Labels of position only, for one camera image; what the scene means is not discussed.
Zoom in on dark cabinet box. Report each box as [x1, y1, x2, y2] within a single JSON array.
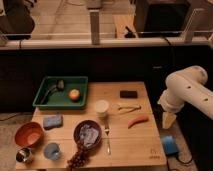
[[134, 0, 190, 32]]

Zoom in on dark purple bowl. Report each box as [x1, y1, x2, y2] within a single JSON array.
[[73, 120, 102, 150]]

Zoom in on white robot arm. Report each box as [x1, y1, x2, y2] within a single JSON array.
[[158, 66, 213, 129]]

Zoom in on orange bowl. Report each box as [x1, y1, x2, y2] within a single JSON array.
[[15, 122, 44, 148]]

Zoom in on white paper cup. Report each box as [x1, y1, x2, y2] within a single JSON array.
[[94, 100, 109, 118]]

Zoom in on green plastic tray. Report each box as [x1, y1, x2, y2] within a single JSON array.
[[33, 76, 88, 110]]

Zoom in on bunch of dark grapes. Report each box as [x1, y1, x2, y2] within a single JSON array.
[[67, 144, 88, 171]]

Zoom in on black office chair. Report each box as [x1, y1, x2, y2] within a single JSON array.
[[0, 0, 35, 40]]

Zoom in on blue glass cup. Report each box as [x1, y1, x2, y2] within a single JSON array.
[[43, 143, 61, 160]]

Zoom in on black dish brush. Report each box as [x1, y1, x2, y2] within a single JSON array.
[[40, 80, 65, 104]]

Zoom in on silver fork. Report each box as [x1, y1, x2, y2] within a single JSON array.
[[104, 120, 111, 155]]

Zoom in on yellow red apple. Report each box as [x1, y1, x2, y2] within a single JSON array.
[[69, 89, 80, 101]]

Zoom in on black rectangular sponge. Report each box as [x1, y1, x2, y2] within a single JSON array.
[[120, 90, 138, 98]]

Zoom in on blue sponge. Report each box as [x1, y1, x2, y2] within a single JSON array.
[[43, 115, 63, 130]]

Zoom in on silver metal cup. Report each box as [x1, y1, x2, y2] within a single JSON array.
[[16, 148, 33, 163]]

